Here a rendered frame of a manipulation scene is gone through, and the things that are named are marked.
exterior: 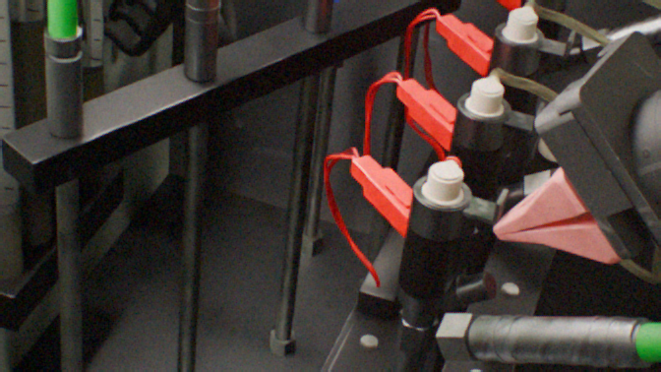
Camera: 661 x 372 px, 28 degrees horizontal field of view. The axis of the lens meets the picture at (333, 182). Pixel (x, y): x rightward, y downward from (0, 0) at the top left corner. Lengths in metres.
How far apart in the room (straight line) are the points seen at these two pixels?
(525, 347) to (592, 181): 0.08
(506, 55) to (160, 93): 0.19
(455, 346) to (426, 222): 0.10
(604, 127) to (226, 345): 0.48
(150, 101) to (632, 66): 0.27
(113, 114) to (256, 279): 0.33
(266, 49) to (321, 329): 0.28
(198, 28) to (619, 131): 0.27
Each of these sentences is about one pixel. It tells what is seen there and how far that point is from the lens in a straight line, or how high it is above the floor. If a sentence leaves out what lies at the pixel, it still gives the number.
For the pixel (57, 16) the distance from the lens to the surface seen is 0.66.
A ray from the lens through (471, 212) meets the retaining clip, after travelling 0.63.
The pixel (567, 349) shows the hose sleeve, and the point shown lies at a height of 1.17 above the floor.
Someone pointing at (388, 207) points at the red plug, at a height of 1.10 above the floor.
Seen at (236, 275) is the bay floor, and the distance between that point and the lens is 1.03.
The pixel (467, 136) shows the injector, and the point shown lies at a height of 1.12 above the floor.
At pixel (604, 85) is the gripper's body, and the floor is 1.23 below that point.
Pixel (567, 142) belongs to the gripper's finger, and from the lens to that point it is 0.55.
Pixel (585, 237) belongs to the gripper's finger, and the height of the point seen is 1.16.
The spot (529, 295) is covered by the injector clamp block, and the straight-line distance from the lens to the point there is 0.82.
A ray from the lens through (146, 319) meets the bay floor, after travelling 0.99.
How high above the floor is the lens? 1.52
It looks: 38 degrees down
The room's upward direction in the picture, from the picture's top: 7 degrees clockwise
